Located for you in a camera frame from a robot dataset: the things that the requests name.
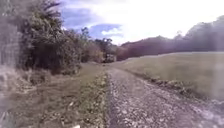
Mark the grey gravel track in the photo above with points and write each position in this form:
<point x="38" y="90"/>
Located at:
<point x="140" y="103"/>

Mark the grass verge with leaves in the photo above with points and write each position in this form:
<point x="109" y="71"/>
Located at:
<point x="66" y="100"/>

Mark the wooded hillside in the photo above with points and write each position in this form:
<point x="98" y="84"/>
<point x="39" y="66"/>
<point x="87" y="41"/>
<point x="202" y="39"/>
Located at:
<point x="173" y="41"/>

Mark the green grass field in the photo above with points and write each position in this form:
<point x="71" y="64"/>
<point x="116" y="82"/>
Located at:
<point x="180" y="66"/>

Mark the row of trees and bushes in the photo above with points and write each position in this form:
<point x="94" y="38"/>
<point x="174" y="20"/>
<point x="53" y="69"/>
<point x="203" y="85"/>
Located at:
<point x="46" y="40"/>

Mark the robot's own part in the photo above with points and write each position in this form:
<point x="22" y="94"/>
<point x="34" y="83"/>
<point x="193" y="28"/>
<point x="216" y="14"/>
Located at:
<point x="76" y="126"/>

